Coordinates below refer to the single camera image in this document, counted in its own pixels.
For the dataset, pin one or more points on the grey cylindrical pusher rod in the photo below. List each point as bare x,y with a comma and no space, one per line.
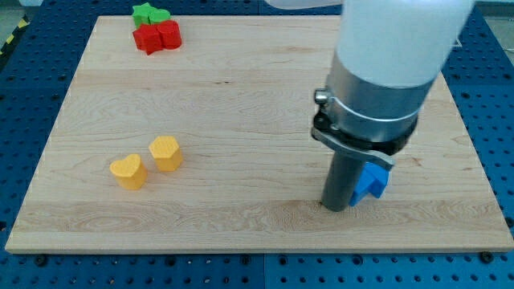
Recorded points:
343,176

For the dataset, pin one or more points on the green star block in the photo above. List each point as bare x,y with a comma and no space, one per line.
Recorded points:
141,13

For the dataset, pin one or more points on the yellow heart block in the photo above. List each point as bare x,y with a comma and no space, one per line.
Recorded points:
130,173

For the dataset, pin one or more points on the yellow hexagon block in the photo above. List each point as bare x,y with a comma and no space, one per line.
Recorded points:
166,153

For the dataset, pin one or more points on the red star block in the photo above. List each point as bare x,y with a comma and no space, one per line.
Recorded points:
148,38

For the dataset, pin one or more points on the red round block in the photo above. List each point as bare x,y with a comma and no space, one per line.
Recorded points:
169,31

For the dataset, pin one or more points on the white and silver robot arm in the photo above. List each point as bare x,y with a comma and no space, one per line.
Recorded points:
388,54

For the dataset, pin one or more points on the light wooden board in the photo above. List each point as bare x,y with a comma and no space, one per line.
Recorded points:
237,96

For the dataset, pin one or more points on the green round block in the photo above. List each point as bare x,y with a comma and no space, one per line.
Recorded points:
159,15

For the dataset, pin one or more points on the blue block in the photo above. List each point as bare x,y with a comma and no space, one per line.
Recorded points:
373,179

